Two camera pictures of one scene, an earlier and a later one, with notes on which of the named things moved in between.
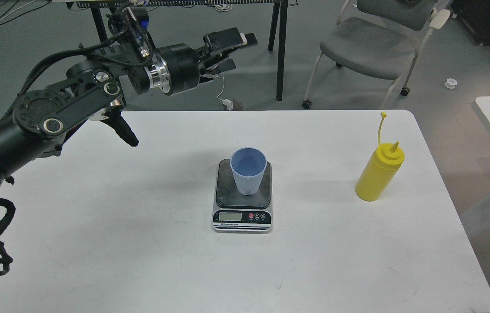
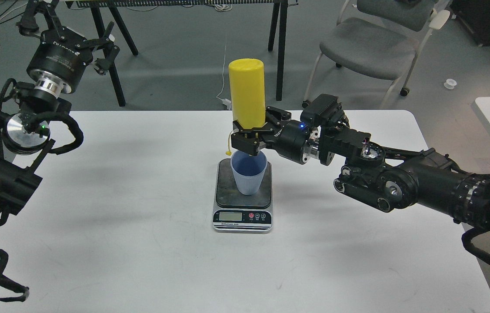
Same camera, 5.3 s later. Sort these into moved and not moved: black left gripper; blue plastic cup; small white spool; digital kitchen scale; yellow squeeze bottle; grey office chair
Moved: yellow squeeze bottle; black left gripper
Not moved: blue plastic cup; small white spool; digital kitchen scale; grey office chair
